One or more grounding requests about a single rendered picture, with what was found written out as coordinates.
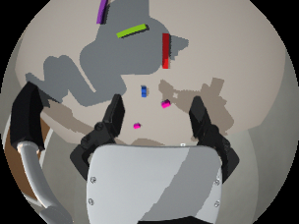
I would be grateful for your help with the lime green rod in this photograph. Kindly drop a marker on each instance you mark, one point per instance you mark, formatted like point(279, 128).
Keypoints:
point(130, 30)

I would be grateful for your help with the red rod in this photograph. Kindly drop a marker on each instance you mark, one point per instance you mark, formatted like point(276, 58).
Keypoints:
point(165, 50)

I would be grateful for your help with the purple rod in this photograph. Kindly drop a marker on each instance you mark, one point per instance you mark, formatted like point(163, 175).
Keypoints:
point(101, 11)

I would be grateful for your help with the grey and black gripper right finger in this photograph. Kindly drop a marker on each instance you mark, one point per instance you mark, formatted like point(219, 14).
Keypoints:
point(208, 135)

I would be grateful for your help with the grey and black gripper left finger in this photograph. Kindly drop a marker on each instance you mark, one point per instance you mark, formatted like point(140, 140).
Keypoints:
point(104, 133)

